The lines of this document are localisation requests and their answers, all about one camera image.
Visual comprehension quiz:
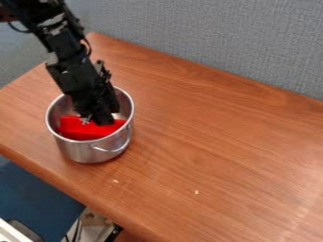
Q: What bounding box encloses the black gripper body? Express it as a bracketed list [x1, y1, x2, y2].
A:
[45, 58, 114, 121]

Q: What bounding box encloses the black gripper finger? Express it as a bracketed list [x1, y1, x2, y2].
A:
[89, 92, 120, 126]

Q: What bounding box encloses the red rectangular block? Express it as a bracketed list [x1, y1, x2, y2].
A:
[57, 115, 126, 141]

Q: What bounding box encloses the stainless steel pot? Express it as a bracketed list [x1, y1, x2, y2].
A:
[44, 87, 134, 164]

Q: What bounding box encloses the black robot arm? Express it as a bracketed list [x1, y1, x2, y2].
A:
[0, 0, 120, 125]

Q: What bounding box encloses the white object at corner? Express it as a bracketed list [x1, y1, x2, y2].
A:
[0, 218, 33, 242]

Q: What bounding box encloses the metal table leg bracket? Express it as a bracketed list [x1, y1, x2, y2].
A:
[60, 208, 122, 242]

